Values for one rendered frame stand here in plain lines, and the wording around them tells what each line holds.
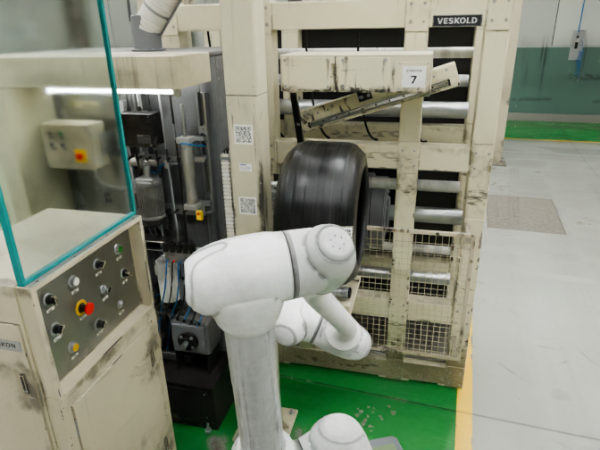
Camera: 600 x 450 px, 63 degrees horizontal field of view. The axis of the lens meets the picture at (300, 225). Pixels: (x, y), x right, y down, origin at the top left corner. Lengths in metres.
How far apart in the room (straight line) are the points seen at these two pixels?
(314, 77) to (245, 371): 1.36
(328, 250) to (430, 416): 2.04
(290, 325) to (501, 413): 1.74
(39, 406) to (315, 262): 1.10
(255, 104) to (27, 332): 1.06
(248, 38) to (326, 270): 1.17
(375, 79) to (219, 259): 1.33
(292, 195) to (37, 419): 1.06
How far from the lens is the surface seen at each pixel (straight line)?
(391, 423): 2.74
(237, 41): 1.88
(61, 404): 1.68
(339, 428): 1.30
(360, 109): 2.19
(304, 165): 1.80
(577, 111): 11.29
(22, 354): 1.63
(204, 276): 0.86
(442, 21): 2.33
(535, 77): 11.09
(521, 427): 2.89
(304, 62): 2.08
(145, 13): 2.35
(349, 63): 2.05
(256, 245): 0.87
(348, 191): 1.74
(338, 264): 0.86
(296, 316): 1.42
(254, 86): 1.87
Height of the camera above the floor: 1.90
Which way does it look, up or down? 22 degrees down
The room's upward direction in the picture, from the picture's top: 1 degrees counter-clockwise
